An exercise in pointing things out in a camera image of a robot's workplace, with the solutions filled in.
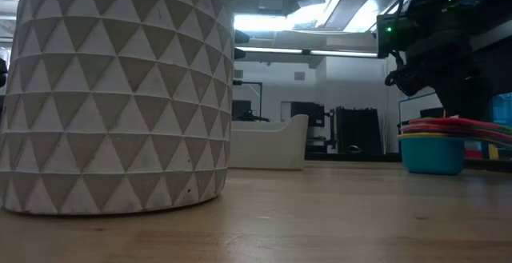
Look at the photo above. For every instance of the black aluminium table frame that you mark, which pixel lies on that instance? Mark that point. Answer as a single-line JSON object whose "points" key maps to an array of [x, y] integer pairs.
{"points": [[352, 157]]}

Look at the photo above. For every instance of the teal measuring cup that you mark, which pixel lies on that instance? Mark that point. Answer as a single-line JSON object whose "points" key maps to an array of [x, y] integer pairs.
{"points": [[434, 155]]}

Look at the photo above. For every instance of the yellow measuring cup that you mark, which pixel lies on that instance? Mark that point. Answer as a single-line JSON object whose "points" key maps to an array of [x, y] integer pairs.
{"points": [[424, 136]]}

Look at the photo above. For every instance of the red bag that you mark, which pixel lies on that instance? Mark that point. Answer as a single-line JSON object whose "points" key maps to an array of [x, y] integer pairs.
{"points": [[472, 154]]}

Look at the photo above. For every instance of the white screen panel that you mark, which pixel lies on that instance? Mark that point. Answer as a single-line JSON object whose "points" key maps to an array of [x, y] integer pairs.
{"points": [[416, 111]]}

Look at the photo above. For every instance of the yellow container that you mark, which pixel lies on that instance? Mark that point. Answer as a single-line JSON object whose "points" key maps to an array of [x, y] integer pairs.
{"points": [[494, 151]]}

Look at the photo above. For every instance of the black monitor stand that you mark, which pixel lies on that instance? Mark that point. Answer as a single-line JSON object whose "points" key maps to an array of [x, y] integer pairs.
{"points": [[248, 115]]}

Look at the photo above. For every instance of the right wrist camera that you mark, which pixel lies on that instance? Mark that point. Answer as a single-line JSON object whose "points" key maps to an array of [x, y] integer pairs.
{"points": [[390, 35]]}

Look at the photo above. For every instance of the white plastic basket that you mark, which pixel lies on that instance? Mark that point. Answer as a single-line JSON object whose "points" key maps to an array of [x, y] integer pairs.
{"points": [[272, 147]]}

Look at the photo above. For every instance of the white triangle-patterned pot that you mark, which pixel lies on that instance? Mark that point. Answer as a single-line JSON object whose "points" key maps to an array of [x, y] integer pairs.
{"points": [[112, 95]]}

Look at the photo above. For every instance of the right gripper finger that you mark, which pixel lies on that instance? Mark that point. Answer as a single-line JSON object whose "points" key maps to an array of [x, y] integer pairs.
{"points": [[464, 103]]}

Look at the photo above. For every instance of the ceiling light strip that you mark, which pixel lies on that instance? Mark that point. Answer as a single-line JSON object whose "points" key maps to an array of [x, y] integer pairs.
{"points": [[272, 50]]}

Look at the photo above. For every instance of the black machine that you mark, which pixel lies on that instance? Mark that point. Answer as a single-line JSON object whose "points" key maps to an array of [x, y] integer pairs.
{"points": [[308, 115]]}

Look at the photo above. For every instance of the black rack cabinet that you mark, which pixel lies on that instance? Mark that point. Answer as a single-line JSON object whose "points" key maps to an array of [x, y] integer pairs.
{"points": [[358, 131]]}

